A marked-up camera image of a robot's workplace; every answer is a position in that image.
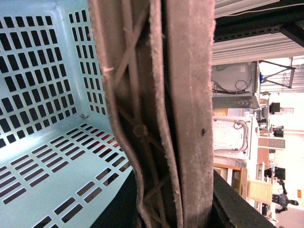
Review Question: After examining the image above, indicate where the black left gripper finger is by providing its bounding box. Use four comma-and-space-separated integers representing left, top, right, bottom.
212, 171, 274, 228

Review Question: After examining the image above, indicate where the brown basket handle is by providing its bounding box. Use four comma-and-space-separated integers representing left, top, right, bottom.
88, 0, 215, 228

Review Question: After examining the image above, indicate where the grey appliance back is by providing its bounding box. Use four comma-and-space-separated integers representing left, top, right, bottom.
211, 61, 260, 97

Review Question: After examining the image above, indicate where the light teal plastic basket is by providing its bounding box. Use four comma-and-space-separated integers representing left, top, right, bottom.
0, 0, 134, 228

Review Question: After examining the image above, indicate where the white washing machine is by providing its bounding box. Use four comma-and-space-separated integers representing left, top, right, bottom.
212, 116, 259, 161

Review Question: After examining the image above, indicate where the cardboard box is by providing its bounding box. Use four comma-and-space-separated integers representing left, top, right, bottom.
247, 180, 273, 204

